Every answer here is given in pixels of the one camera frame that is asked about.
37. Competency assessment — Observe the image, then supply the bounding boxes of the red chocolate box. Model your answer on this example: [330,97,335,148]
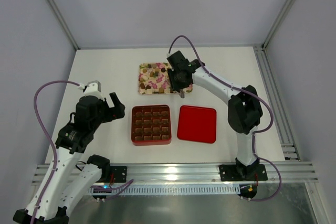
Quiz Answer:
[131,105,172,146]

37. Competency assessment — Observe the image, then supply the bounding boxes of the black mounting plate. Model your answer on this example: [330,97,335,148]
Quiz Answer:
[219,164,268,182]
[108,165,128,184]

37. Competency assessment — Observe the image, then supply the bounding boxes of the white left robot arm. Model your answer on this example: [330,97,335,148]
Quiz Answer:
[13,93,125,223]

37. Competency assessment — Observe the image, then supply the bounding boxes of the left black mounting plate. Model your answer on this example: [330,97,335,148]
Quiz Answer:
[108,165,128,184]

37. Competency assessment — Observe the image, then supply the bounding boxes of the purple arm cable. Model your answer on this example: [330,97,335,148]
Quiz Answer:
[33,80,81,224]
[167,35,283,202]

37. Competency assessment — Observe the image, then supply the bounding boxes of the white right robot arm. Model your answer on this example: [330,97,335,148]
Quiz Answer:
[167,55,263,179]

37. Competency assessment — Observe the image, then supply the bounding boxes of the aluminium front rail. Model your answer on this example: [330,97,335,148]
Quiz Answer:
[30,161,320,186]

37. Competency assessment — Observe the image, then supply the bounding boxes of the aluminium frame post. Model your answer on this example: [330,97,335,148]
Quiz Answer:
[261,0,296,50]
[45,0,80,51]

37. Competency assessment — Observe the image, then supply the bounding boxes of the red box lid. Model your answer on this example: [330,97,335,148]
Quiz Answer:
[176,105,217,144]

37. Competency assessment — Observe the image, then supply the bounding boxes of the white slotted cable duct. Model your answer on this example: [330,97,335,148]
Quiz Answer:
[87,184,240,196]

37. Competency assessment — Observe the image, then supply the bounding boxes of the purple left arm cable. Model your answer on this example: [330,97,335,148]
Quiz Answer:
[33,80,81,224]

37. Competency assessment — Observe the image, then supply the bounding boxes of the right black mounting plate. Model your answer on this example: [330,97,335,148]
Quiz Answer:
[219,164,268,182]

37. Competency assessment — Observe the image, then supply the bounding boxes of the left aluminium frame post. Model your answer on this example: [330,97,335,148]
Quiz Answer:
[45,0,80,51]

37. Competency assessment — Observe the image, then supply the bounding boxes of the right aluminium frame post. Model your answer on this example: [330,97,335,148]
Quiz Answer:
[261,0,296,50]

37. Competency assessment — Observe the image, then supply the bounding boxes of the right aluminium side rail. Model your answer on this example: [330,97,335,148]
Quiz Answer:
[254,46,301,162]

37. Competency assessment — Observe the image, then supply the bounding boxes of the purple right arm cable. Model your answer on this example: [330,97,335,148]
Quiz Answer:
[167,35,283,202]

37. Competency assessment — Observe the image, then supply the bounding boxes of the floral tray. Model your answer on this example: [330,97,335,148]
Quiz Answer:
[138,62,177,95]

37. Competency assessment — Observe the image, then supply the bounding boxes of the metal tweezers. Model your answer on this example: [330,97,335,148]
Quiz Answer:
[179,89,185,99]

